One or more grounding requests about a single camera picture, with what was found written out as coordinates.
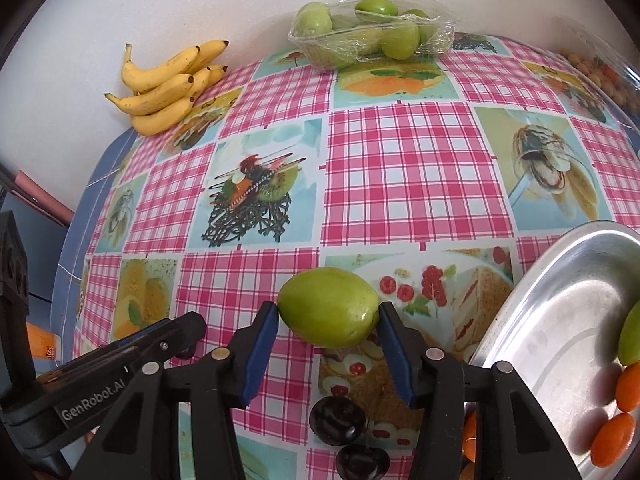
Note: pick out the pile of green jujubes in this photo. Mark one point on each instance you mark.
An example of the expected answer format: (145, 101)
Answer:
(400, 40)

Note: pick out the oblong green jujube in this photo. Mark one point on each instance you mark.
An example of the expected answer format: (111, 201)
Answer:
(631, 335)

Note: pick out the pile of brown longans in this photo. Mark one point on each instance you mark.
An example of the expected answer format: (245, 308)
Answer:
(590, 72)

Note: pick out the yellow banana bunch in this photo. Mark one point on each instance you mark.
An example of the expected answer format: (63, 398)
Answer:
(160, 97)

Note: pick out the dark purple plum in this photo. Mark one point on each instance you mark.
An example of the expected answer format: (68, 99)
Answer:
(362, 465)
(335, 420)

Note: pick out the clear plastic tray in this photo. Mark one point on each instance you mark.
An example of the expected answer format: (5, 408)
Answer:
(442, 35)

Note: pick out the steel bowl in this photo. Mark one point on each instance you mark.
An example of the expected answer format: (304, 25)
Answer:
(560, 320)

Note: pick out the orange packet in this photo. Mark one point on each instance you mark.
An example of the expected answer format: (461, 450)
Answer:
(42, 342)

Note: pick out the clear plastic box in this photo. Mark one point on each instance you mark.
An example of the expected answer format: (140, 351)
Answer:
(600, 40)

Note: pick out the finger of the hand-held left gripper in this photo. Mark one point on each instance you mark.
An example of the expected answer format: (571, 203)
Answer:
(175, 332)

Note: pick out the orange mandarin with leaf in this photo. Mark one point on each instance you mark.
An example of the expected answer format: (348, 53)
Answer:
(470, 440)

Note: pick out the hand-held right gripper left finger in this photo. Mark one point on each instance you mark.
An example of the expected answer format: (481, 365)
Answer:
(260, 350)

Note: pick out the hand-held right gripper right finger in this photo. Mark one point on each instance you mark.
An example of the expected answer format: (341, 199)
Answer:
(395, 355)

